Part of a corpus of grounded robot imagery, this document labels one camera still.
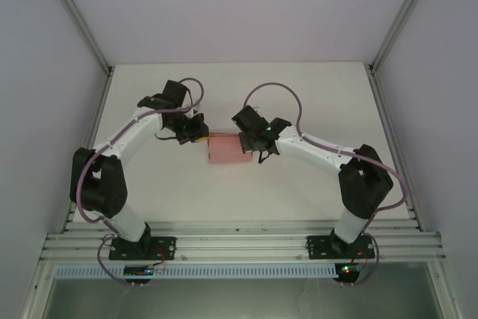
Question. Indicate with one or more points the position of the aluminium mounting rail bed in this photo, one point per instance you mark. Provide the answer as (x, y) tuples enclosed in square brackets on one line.
[(239, 238)]

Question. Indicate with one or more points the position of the pink paper box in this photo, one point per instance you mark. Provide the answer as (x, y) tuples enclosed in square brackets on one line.
[(224, 151)]

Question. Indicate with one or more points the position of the aluminium frame post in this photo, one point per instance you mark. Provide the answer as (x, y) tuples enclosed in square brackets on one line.
[(76, 16), (403, 12)]

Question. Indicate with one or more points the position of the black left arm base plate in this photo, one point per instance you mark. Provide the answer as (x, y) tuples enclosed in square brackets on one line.
[(164, 247)]

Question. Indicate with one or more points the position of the grey metal lower panel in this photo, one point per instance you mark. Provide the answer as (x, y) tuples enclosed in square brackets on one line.
[(239, 300)]

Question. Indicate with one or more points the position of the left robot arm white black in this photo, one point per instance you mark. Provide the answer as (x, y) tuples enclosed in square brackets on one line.
[(138, 132)]

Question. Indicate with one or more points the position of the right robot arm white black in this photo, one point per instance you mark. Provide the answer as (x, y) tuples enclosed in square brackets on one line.
[(310, 147)]

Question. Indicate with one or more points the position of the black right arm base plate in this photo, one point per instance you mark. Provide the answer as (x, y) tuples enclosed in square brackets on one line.
[(317, 247)]

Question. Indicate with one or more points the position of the aluminium table side rail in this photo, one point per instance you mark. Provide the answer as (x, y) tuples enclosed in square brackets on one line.
[(382, 110), (98, 117)]

